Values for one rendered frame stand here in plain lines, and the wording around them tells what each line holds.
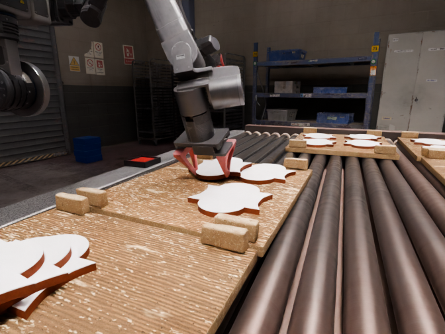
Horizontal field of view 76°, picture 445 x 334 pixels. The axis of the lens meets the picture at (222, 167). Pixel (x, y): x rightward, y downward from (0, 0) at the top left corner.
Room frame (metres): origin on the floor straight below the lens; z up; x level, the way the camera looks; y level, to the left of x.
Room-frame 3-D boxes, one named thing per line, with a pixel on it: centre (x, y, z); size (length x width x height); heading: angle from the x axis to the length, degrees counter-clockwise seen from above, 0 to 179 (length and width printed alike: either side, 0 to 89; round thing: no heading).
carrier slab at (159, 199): (0.58, 0.02, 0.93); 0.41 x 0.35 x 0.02; 155
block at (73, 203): (0.43, 0.24, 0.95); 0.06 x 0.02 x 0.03; 66
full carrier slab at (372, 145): (1.11, -0.46, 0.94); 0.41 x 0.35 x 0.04; 157
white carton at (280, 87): (5.09, -1.11, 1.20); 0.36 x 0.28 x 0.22; 48
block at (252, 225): (0.35, -0.02, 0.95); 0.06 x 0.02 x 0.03; 65
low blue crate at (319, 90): (4.68, -1.70, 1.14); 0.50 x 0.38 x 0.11; 69
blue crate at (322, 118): (4.68, -1.82, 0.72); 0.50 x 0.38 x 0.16; 53
